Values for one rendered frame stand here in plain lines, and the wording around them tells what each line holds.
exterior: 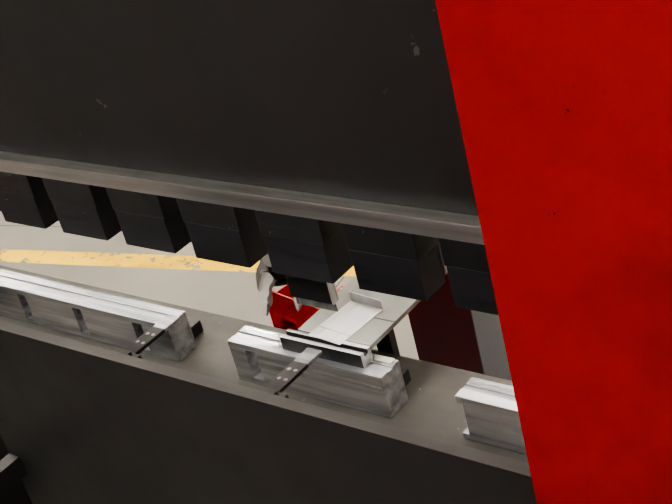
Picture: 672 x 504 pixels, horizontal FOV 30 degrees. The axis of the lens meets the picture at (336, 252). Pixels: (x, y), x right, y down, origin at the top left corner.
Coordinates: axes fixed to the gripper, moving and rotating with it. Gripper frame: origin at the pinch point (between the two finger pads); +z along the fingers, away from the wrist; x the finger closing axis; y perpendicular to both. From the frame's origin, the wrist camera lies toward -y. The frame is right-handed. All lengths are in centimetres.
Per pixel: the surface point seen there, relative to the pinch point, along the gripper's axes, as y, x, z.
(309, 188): -62, -23, 15
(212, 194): -57, -6, 10
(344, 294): 5.1, -11.8, -3.4
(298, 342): -2.0, -4.2, 9.6
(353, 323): -0.9, -14.9, 6.4
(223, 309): 175, 76, -98
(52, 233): 218, 173, -171
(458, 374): 8.6, -33.2, 15.5
